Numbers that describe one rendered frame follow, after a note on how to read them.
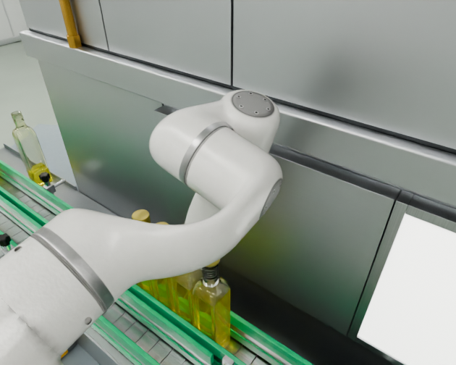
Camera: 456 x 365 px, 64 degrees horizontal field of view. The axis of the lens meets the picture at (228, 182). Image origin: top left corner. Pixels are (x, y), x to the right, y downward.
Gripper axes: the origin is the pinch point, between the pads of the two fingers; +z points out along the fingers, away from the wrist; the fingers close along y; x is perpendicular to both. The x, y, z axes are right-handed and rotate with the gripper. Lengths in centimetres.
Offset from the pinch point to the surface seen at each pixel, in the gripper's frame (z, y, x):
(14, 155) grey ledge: 58, -14, -98
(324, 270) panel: 1.8, -12.0, 17.6
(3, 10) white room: 223, -238, -549
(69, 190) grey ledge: 49, -13, -62
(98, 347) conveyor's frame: 35.2, 15.4, -10.8
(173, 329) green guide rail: 22.7, 6.2, 0.9
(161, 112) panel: -7.4, -12.2, -24.0
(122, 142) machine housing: 11.5, -15.1, -38.2
